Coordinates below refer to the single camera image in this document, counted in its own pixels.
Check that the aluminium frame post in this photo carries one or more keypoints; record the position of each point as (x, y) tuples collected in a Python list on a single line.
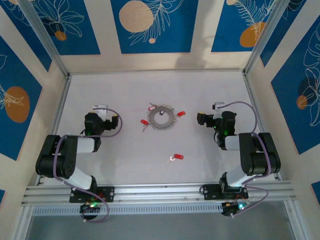
[(270, 37), (45, 37)]

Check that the aluminium table back rail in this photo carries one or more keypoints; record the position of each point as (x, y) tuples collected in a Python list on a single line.
[(160, 72)]

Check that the key with red tag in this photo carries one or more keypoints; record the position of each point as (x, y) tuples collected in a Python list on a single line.
[(178, 157), (150, 108), (181, 113)]

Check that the black left controller board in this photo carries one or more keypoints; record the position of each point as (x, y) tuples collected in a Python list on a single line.
[(87, 210)]

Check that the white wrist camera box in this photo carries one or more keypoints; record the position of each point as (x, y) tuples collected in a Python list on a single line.
[(218, 106), (100, 110)]

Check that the metal keyring disc with rings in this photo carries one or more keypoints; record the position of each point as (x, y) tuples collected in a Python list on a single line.
[(153, 117)]

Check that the black right controller board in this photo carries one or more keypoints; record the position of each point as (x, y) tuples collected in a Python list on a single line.
[(230, 210)]

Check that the small black clasp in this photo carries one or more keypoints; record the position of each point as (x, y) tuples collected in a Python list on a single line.
[(162, 113)]

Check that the aluminium mounting rail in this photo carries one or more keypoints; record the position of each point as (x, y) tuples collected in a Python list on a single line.
[(160, 193)]

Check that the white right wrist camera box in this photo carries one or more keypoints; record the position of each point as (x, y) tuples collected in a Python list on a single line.
[(218, 106)]

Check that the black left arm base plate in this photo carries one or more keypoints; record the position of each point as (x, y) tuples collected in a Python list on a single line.
[(108, 193)]

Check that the black controller board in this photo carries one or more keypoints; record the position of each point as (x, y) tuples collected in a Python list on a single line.
[(230, 210), (87, 210)]

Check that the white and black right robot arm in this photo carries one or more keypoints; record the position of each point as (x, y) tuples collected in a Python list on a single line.
[(260, 155)]

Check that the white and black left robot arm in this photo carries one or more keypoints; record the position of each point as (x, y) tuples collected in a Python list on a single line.
[(62, 155)]

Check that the aluminium frame leg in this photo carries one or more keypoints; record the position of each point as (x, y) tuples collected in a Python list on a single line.
[(296, 232), (22, 235)]

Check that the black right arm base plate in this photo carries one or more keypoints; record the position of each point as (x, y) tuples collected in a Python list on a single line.
[(212, 192)]

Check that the aluminium table side rail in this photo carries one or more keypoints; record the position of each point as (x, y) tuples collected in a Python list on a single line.
[(250, 87), (62, 100)]

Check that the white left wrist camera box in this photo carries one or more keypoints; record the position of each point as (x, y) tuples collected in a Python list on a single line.
[(100, 110)]

